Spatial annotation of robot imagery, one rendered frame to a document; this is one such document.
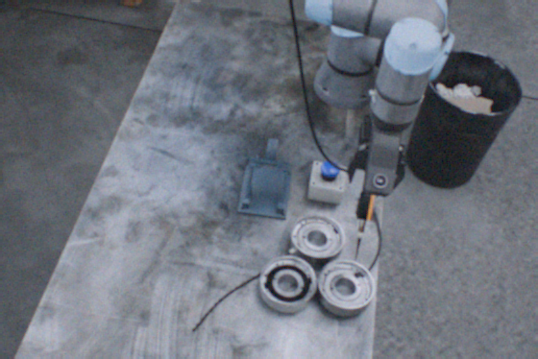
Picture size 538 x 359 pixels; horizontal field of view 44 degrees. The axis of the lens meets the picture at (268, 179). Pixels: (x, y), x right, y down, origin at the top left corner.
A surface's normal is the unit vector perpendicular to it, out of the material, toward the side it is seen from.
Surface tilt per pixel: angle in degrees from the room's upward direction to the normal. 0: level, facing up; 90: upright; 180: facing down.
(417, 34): 0
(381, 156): 30
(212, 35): 0
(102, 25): 0
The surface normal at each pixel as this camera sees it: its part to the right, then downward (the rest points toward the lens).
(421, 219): 0.09, -0.65
